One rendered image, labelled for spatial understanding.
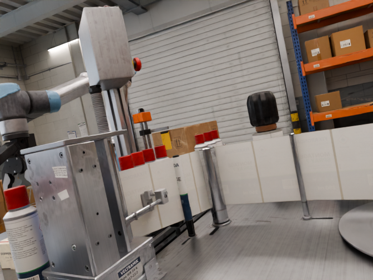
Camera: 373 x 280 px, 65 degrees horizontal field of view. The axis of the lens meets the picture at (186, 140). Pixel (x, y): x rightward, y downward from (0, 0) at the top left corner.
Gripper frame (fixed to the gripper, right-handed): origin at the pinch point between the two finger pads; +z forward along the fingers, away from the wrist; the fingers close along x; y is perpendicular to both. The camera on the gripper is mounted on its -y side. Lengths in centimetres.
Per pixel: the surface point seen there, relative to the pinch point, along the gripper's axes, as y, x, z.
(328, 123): 462, -121, 23
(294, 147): 2, -78, -3
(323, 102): 390, -115, -11
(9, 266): -7.5, 1.6, 16.6
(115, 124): 16.4, -26.2, -17.5
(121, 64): 5, -39, -32
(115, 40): 5, -39, -38
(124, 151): 15.4, -28.2, -8.3
